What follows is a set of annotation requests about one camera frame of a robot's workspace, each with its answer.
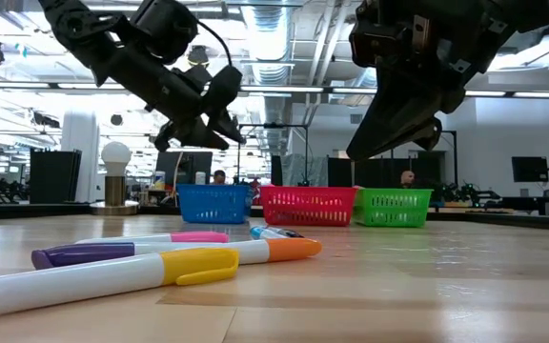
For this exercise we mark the black camera frame stand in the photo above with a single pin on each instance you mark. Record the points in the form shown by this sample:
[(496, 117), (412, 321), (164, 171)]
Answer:
[(454, 157), (274, 125)]

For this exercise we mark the white marker yellow cap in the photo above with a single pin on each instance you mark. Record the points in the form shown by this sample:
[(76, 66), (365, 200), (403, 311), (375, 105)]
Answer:
[(88, 281)]

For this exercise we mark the green plastic basket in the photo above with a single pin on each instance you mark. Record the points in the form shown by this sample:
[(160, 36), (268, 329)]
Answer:
[(391, 207)]

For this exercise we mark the black monitor on arm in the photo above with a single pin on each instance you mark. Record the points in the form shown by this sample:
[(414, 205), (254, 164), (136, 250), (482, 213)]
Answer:
[(529, 169)]

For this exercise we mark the white marker pink cap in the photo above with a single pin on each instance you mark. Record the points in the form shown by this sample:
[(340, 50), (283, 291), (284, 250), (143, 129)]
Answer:
[(198, 236)]

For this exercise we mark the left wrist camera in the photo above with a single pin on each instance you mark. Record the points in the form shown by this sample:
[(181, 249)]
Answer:
[(224, 88)]

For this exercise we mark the white marker teal cap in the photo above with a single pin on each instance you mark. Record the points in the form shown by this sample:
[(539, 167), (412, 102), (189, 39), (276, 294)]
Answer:
[(258, 232)]

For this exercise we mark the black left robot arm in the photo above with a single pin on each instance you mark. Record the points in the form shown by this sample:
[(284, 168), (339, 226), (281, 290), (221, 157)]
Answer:
[(79, 28)]

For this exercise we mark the black background robot arms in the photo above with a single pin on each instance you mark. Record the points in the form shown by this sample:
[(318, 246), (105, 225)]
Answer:
[(470, 195)]

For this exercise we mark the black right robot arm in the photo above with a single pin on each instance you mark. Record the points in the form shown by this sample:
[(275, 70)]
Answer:
[(539, 9)]

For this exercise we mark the black partition panel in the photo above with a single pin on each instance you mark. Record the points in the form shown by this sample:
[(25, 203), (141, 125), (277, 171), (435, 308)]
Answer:
[(55, 176)]

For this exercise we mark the white marker orange cap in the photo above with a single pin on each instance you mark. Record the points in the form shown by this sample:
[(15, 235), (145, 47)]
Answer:
[(293, 249)]

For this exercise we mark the light bulb lamp brass base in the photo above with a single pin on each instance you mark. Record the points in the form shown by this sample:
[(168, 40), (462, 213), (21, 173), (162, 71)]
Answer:
[(115, 157)]

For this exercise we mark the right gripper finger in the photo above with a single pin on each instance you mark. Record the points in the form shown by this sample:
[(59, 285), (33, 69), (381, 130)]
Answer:
[(432, 138), (393, 119)]

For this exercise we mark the long ceiling light bar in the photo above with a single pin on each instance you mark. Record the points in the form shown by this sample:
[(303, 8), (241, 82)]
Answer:
[(279, 89)]

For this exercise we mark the black computer monitor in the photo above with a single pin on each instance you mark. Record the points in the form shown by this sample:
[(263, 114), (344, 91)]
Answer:
[(191, 164)]

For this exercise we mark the white marker black cap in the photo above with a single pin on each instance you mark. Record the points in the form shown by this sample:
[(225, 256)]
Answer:
[(291, 233)]

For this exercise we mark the blue plastic basket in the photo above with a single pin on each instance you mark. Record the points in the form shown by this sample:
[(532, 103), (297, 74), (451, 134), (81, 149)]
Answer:
[(212, 202)]

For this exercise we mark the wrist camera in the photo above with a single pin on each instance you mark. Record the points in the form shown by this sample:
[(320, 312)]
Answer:
[(224, 88), (379, 33)]

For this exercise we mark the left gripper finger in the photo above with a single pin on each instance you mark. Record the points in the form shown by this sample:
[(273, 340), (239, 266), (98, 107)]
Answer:
[(227, 126), (193, 135)]

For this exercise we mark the red plastic basket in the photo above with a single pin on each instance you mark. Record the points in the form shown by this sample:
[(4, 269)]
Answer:
[(308, 205)]

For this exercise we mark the white marker purple cap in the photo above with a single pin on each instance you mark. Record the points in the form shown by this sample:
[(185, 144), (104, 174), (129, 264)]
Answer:
[(84, 253)]

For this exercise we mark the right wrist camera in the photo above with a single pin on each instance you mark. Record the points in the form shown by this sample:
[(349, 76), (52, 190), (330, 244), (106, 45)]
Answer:
[(379, 33)]

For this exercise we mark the person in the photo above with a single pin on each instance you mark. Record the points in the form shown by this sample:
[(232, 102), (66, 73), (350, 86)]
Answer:
[(407, 178), (218, 177)]

